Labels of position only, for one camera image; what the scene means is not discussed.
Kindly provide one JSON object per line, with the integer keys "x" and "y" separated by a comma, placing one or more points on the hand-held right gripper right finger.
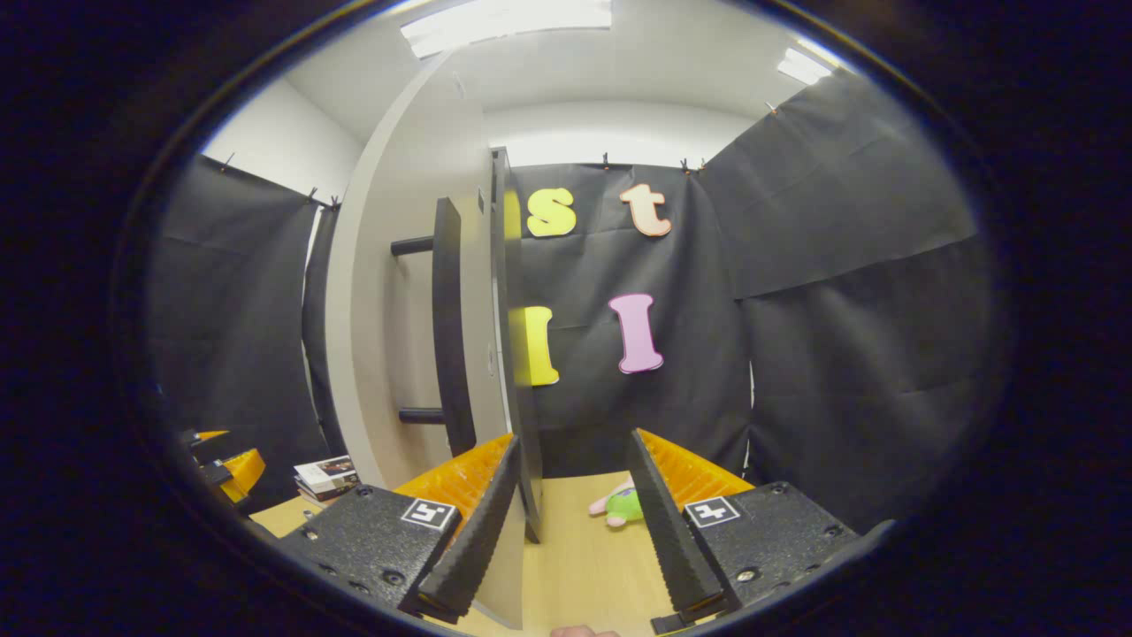
{"x": 672, "y": 540}

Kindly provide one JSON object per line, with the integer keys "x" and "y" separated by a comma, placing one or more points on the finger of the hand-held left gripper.
{"x": 205, "y": 442}
{"x": 246, "y": 473}

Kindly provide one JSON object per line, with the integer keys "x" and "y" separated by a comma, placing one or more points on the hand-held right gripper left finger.
{"x": 478, "y": 540}

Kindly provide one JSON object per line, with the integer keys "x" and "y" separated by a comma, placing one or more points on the grey cabinet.
{"x": 504, "y": 265}

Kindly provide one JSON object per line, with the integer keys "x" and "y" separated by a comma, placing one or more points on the green and pink plush toy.
{"x": 623, "y": 509}

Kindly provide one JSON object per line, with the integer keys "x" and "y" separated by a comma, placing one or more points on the white cover book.
{"x": 325, "y": 471}

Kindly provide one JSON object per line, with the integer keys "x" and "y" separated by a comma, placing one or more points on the dark cover book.
{"x": 332, "y": 494}

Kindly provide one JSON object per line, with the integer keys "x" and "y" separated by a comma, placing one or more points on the black backdrop cloth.
{"x": 840, "y": 354}

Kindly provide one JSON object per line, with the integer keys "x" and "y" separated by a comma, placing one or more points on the small ceiling light panel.
{"x": 805, "y": 66}

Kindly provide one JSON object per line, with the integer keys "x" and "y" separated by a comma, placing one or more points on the large ceiling light panel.
{"x": 504, "y": 22}

